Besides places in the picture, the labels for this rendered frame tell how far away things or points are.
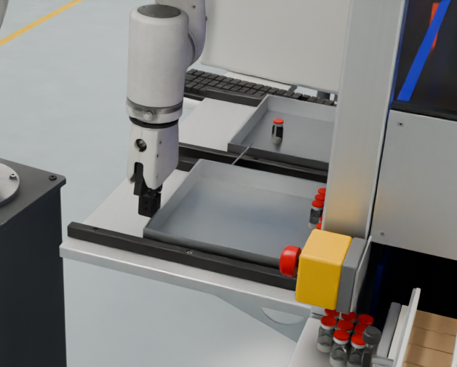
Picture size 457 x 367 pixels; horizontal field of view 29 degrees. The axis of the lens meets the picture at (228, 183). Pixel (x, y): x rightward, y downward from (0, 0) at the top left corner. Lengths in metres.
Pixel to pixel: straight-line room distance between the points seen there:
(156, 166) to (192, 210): 0.18
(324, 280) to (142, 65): 0.40
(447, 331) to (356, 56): 0.37
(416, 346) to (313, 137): 0.71
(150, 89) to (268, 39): 0.97
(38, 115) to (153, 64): 2.75
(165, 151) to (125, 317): 1.41
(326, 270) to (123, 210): 0.48
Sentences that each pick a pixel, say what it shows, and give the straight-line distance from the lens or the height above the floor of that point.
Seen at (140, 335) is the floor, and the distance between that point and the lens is 2.61.
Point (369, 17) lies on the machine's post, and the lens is 1.04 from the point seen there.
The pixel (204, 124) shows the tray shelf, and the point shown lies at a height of 0.88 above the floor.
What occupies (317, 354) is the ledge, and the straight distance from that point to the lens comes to 1.17.
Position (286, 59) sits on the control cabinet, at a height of 0.87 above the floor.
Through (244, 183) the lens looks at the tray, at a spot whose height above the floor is 0.89.
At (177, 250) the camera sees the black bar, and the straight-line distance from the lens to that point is 1.32.
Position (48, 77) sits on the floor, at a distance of 4.39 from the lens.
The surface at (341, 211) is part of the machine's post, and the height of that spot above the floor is 1.05.
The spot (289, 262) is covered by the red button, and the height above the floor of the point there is 1.00.
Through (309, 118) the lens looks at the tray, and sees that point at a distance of 1.83.
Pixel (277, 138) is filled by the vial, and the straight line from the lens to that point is 1.70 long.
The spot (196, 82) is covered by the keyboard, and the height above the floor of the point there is 0.83.
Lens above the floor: 1.61
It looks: 28 degrees down
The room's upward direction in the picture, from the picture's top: 4 degrees clockwise
